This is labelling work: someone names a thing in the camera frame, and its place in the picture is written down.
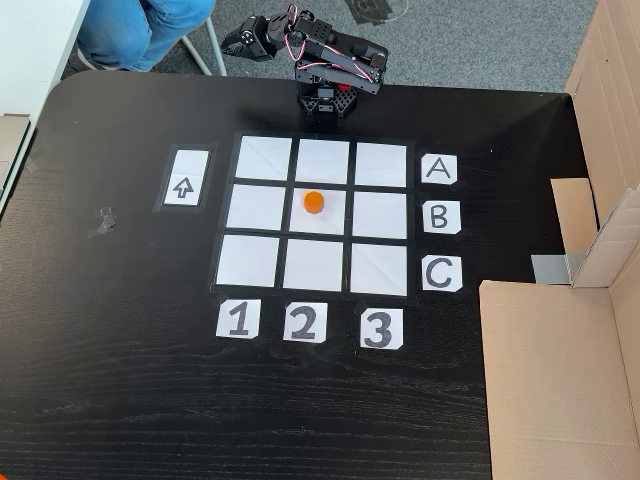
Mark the white grid sheet black tape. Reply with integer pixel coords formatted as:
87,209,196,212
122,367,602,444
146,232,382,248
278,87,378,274
208,130,417,300

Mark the white metal chair leg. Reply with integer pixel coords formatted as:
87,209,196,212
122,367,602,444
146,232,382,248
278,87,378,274
180,22,229,77

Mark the person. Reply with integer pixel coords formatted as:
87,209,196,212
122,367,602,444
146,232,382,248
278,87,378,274
75,0,219,72

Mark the white arrow paper sheet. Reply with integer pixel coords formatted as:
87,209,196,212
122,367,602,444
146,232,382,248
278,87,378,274
152,143,219,214

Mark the white desk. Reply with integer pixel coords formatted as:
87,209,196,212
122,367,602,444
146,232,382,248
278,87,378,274
0,0,91,216

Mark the paper sheet letter A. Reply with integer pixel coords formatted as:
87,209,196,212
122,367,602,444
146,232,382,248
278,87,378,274
420,153,459,186

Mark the crumpled clear tape piece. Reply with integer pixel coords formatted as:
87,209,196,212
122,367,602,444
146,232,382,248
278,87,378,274
87,205,117,239

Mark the paper sheet letter B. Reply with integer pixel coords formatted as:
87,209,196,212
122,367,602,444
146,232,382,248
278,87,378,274
423,200,463,235

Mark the paper sheet number 1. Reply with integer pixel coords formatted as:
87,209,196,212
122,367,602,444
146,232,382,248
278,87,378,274
215,298,261,340

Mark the paper sheet number 2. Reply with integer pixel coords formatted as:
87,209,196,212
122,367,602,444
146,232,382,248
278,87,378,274
282,301,329,344

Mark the paper sheet letter C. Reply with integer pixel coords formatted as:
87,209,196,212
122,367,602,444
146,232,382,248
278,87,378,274
421,255,464,293

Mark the paper sheet number 3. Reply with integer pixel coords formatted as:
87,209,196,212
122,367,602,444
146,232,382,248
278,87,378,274
359,307,405,351

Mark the brown cardboard box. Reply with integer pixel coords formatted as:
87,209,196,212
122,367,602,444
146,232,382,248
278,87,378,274
478,0,640,480

